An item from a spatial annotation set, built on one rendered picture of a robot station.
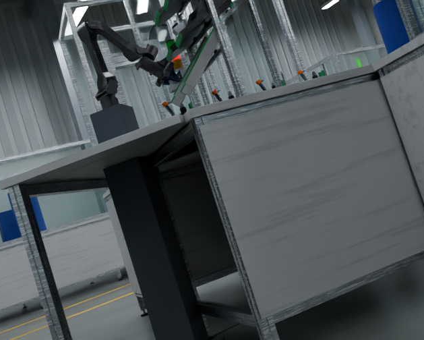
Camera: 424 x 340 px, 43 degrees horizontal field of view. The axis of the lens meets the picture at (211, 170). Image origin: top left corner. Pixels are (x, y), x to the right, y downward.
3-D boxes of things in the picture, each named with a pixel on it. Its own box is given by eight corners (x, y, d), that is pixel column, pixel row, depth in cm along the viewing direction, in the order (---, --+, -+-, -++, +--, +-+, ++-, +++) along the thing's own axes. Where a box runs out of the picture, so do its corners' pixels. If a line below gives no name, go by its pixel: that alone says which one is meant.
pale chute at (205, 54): (194, 88, 201) (183, 82, 200) (190, 97, 213) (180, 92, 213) (227, 25, 206) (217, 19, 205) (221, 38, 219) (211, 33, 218)
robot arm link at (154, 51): (135, 50, 240) (143, 33, 246) (125, 57, 245) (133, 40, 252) (154, 67, 245) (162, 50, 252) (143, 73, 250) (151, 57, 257)
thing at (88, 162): (0, 189, 188) (-3, 181, 188) (111, 181, 275) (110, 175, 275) (181, 122, 171) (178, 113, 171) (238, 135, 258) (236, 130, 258)
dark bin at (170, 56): (172, 52, 217) (160, 38, 216) (169, 63, 229) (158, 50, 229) (222, 10, 222) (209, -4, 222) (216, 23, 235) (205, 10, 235)
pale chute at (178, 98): (183, 100, 214) (173, 94, 214) (179, 107, 227) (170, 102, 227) (214, 41, 220) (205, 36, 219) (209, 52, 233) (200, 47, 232)
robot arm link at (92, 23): (86, 25, 223) (94, 7, 229) (76, 34, 229) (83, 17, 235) (140, 66, 239) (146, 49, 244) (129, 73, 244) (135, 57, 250)
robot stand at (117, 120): (103, 160, 219) (89, 115, 220) (118, 161, 232) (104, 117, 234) (133, 150, 216) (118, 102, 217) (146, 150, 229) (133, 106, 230)
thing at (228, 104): (191, 117, 169) (189, 108, 169) (115, 186, 308) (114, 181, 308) (503, 39, 220) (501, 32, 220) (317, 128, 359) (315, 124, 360)
